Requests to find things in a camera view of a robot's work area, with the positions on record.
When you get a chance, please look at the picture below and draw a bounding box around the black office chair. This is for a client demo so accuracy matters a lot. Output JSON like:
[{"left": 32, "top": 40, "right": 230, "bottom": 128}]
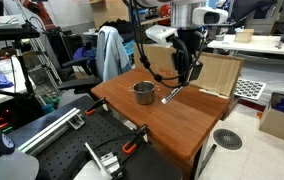
[{"left": 56, "top": 56, "right": 103, "bottom": 96}]

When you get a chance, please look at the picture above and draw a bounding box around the small steel pot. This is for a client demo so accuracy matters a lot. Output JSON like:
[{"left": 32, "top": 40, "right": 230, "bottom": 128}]
[{"left": 128, "top": 80, "right": 161, "bottom": 106}]

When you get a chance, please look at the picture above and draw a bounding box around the silver metal frame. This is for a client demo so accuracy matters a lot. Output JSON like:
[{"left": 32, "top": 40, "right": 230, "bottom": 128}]
[{"left": 28, "top": 36, "right": 63, "bottom": 101}]

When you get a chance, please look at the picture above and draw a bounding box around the black computer box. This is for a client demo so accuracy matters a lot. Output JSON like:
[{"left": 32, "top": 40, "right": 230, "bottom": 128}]
[{"left": 0, "top": 96, "right": 46, "bottom": 134}]

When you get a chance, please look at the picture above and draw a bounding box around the small wooden box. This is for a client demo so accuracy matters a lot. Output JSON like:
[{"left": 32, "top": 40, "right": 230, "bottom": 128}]
[{"left": 234, "top": 28, "right": 255, "bottom": 44}]

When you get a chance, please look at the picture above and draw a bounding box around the orange handled black clamp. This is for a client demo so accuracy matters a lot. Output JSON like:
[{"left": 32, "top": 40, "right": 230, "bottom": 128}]
[
  {"left": 121, "top": 124, "right": 150, "bottom": 156},
  {"left": 84, "top": 97, "right": 109, "bottom": 117}
]

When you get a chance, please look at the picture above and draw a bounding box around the purple bag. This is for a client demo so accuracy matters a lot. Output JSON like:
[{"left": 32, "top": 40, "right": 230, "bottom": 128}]
[{"left": 72, "top": 46, "right": 96, "bottom": 63}]

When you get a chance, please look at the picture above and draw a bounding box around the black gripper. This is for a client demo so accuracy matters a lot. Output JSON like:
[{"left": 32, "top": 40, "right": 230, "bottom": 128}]
[{"left": 172, "top": 29, "right": 204, "bottom": 88}]

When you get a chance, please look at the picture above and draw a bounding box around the blue cloth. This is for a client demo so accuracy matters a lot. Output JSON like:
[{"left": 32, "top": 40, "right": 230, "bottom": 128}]
[{"left": 0, "top": 69, "right": 15, "bottom": 89}]

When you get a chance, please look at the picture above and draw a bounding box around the thin black cable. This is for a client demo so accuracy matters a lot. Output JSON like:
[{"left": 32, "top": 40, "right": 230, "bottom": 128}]
[{"left": 90, "top": 131, "right": 140, "bottom": 154}]

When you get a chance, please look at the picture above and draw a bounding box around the black and silver marker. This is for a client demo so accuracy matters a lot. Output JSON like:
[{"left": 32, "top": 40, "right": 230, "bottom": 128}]
[{"left": 161, "top": 84, "right": 185, "bottom": 105}]

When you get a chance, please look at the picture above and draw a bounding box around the aluminium extrusion rail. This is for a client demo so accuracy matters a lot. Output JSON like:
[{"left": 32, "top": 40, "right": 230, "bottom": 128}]
[
  {"left": 83, "top": 141, "right": 125, "bottom": 179},
  {"left": 16, "top": 107, "right": 86, "bottom": 157}
]

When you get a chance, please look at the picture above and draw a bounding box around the white side table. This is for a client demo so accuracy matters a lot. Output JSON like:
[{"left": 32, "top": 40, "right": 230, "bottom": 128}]
[{"left": 0, "top": 58, "right": 38, "bottom": 111}]

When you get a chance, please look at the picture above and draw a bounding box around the dark metal table leg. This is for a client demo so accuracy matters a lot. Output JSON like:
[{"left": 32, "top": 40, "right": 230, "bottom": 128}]
[{"left": 196, "top": 143, "right": 218, "bottom": 179}]

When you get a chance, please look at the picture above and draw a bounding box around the open cardboard box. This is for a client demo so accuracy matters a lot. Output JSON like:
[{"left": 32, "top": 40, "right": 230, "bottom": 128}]
[{"left": 258, "top": 91, "right": 284, "bottom": 147}]

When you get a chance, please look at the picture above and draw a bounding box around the brown cardboard panel orange print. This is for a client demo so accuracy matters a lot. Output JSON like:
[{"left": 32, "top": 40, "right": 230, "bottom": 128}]
[{"left": 132, "top": 42, "right": 246, "bottom": 100}]

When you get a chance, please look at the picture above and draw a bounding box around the large cardboard box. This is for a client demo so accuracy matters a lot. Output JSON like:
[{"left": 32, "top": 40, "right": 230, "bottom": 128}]
[{"left": 91, "top": 0, "right": 130, "bottom": 29}]

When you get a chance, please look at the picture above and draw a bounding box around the teal plastic item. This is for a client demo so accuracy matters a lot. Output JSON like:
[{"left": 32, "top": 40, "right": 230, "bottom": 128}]
[{"left": 41, "top": 94, "right": 61, "bottom": 114}]

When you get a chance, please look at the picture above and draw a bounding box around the checkerboard calibration sheet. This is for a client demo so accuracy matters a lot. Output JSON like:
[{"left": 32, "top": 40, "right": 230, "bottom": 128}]
[{"left": 233, "top": 78, "right": 267, "bottom": 101}]

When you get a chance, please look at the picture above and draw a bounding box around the light blue hanging jacket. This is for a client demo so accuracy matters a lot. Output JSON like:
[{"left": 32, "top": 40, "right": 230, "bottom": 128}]
[{"left": 95, "top": 25, "right": 133, "bottom": 83}]

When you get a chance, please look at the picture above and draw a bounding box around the round floor drain grate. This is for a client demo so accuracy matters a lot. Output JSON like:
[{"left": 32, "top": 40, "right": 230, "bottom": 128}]
[{"left": 212, "top": 128, "right": 244, "bottom": 151}]

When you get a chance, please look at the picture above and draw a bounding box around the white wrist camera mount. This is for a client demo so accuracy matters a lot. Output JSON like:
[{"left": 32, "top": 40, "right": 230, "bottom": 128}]
[{"left": 144, "top": 24, "right": 179, "bottom": 45}]

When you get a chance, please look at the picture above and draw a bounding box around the long white table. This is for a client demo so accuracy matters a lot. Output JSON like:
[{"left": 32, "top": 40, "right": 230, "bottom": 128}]
[{"left": 206, "top": 33, "right": 284, "bottom": 58}]

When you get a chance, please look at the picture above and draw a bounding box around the black perforated breadboard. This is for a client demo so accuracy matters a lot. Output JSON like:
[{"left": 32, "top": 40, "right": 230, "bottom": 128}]
[{"left": 6, "top": 94, "right": 185, "bottom": 180}]

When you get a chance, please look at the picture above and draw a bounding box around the black camera on tripod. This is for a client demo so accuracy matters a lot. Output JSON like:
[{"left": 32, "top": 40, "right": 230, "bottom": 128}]
[{"left": 0, "top": 26, "right": 41, "bottom": 101}]

